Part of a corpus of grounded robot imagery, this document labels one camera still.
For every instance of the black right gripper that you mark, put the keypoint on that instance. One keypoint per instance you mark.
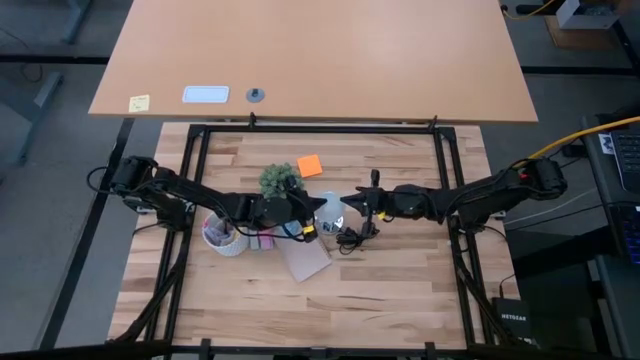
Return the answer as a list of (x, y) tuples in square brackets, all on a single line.
[(387, 202)]

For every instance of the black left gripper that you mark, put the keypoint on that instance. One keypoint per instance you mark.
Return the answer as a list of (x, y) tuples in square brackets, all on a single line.
[(275, 210)]

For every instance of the white reflector lightbulb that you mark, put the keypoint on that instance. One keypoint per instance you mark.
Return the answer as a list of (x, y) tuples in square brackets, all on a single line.
[(330, 212)]

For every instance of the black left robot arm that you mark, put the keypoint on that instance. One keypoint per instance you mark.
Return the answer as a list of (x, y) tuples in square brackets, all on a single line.
[(180, 187)]

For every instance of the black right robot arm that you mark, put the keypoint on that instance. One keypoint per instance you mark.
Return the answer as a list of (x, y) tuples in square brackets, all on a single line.
[(480, 195)]

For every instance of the orange sticky note pad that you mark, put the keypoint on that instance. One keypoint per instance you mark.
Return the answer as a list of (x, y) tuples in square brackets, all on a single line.
[(309, 166)]

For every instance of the green artificial potted plant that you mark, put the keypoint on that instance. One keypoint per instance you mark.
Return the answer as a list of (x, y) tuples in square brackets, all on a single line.
[(277, 177)]

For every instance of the kraft spiral notebook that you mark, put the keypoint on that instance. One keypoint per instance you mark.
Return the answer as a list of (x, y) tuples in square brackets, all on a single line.
[(305, 260)]

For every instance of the grey stapler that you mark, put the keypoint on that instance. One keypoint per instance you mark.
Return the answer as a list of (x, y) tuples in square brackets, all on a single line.
[(254, 243)]

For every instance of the white textured pen cup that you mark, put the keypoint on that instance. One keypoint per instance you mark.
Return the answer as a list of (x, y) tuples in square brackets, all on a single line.
[(225, 247)]

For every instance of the beige desk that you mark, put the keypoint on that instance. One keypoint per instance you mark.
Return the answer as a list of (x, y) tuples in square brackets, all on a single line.
[(320, 55)]

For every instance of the white rectangular card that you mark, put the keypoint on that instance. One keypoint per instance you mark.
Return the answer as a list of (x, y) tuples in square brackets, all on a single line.
[(206, 94)]

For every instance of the black Netgear router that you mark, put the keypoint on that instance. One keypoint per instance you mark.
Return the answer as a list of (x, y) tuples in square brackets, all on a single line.
[(512, 317)]

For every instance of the yellow sticky note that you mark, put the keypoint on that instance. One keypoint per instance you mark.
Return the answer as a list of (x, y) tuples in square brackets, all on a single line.
[(139, 104)]

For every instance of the black computer tower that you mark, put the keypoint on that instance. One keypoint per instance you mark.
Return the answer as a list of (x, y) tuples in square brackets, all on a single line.
[(612, 200)]

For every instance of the cardboard box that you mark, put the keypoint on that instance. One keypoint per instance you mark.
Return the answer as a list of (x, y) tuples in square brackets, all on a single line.
[(565, 39)]

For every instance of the grey box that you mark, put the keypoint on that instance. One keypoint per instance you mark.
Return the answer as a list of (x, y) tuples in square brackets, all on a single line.
[(585, 17)]

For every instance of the grey desk base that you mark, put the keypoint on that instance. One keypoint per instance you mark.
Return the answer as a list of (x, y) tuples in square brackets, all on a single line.
[(30, 115)]

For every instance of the black aluminium table frame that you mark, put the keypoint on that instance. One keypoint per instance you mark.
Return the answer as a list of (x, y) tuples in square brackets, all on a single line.
[(320, 129)]

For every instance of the black frame clamp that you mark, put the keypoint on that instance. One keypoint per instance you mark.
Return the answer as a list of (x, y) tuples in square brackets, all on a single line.
[(252, 119), (432, 123)]

